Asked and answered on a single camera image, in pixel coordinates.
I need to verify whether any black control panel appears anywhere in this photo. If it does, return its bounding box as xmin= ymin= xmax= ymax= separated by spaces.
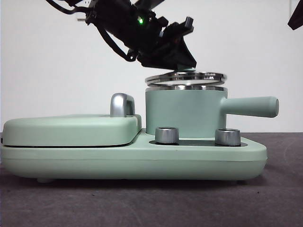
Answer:
xmin=149 ymin=139 xmax=248 ymax=147

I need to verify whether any green pot with handle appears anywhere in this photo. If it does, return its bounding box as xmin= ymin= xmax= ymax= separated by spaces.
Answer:
xmin=144 ymin=85 xmax=280 ymax=139

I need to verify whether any green breakfast machine base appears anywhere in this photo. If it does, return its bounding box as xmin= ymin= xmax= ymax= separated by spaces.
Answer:
xmin=0 ymin=133 xmax=268 ymax=184

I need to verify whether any glass pot lid green knob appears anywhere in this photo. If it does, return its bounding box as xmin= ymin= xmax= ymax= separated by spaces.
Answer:
xmin=144 ymin=67 xmax=228 ymax=86

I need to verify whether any silver griddle lid handle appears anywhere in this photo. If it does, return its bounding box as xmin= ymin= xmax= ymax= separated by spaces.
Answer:
xmin=110 ymin=92 xmax=136 ymax=118

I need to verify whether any silver control knob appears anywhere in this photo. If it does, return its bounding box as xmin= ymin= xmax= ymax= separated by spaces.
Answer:
xmin=215 ymin=128 xmax=241 ymax=146
xmin=155 ymin=127 xmax=180 ymax=144

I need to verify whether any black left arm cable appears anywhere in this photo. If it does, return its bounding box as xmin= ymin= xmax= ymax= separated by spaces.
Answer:
xmin=45 ymin=0 xmax=133 ymax=62

